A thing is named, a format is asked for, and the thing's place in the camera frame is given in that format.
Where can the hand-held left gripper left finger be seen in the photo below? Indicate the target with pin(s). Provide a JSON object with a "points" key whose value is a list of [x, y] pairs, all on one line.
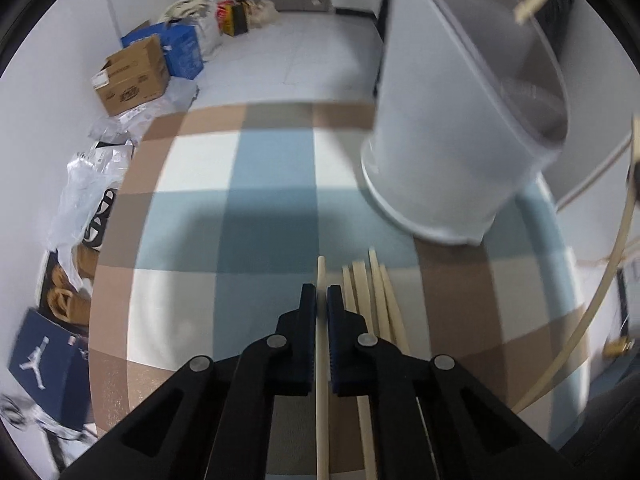
{"points": [[307, 350]]}

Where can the dark blue shoebox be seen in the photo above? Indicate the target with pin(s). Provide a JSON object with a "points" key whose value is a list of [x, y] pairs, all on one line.
{"points": [[45, 365]]}

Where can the grey plastic mailer bag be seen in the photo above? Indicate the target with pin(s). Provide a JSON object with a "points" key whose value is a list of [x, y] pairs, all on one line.
{"points": [[175, 97]]}

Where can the red box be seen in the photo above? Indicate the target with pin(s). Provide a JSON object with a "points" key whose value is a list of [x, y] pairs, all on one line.
{"points": [[224, 12]]}

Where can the brown sandal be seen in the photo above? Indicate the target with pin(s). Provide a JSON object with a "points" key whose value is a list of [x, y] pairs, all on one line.
{"points": [[59, 275], [65, 305]]}

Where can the blue cardboard box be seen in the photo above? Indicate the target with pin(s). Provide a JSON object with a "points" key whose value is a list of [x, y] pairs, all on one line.
{"points": [[185, 50]]}

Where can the black yellow paper bag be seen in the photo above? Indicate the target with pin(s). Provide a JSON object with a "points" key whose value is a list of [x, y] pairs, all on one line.
{"points": [[239, 17]]}

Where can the white cabinet gold trim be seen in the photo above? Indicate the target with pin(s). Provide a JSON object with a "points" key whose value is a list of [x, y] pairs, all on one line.
{"points": [[585, 240]]}

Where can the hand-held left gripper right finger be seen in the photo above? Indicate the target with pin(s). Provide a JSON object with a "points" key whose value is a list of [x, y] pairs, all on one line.
{"points": [[336, 355]]}

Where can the checkered tablecloth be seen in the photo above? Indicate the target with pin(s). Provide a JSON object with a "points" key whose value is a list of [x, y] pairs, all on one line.
{"points": [[270, 210]]}

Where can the white printed packet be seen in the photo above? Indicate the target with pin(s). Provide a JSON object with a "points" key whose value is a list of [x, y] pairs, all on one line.
{"points": [[20, 415]]}

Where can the beige plastic bag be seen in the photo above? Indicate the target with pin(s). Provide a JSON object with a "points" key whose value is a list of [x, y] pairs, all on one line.
{"points": [[261, 12]]}

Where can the cream cloth bag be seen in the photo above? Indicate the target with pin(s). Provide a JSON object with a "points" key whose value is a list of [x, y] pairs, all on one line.
{"points": [[187, 5]]}

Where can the pile of wooden chopsticks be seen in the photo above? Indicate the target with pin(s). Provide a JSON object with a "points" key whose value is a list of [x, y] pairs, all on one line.
{"points": [[361, 290]]}

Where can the black door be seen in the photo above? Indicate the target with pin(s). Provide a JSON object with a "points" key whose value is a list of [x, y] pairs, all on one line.
{"points": [[378, 50]]}

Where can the clear plastic bag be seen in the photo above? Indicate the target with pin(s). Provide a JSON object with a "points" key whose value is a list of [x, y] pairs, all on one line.
{"points": [[80, 195]]}

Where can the brown cardboard box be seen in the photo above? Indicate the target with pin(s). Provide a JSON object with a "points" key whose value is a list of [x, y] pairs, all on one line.
{"points": [[130, 80]]}

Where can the brown shoe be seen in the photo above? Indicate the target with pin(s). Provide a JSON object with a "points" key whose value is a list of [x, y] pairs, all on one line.
{"points": [[86, 262]]}

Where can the white black sneaker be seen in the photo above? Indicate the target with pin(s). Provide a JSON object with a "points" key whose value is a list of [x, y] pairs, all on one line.
{"points": [[100, 220]]}

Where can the white utensil holder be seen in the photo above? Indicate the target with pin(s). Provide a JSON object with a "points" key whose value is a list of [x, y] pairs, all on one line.
{"points": [[440, 135]]}

